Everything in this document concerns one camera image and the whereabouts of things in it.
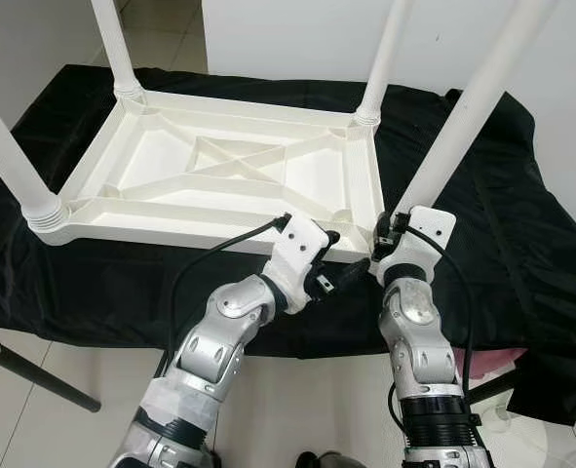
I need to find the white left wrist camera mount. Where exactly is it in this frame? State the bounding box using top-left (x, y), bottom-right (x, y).
top-left (263, 214), bottom-right (329, 311)

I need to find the white plastic table leg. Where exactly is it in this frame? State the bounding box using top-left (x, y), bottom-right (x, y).
top-left (91, 0), bottom-right (144, 103)
top-left (390, 0), bottom-right (561, 230)
top-left (354, 0), bottom-right (413, 128)
top-left (0, 83), bottom-right (69, 233)

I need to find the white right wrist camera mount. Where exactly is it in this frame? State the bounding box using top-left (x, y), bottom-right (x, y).
top-left (377, 205), bottom-right (456, 284)

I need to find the white plastic table top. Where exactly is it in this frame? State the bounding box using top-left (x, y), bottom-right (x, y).
top-left (29, 90), bottom-right (388, 264)

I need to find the grey right robot foot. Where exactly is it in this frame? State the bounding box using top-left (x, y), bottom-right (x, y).
top-left (295, 450), bottom-right (366, 468)

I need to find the pink cloth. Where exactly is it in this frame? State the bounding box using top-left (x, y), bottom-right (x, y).
top-left (453, 346), bottom-right (527, 381)

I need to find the black metal table leg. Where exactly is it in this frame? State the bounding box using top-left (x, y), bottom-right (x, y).
top-left (0, 336), bottom-right (103, 413)
top-left (468, 370), bottom-right (522, 406)

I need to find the black table cloth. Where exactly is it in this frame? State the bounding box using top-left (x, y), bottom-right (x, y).
top-left (0, 63), bottom-right (576, 425)

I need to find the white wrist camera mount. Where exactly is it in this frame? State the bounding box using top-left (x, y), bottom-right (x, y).
top-left (263, 214), bottom-right (329, 311)
top-left (377, 205), bottom-right (456, 284)

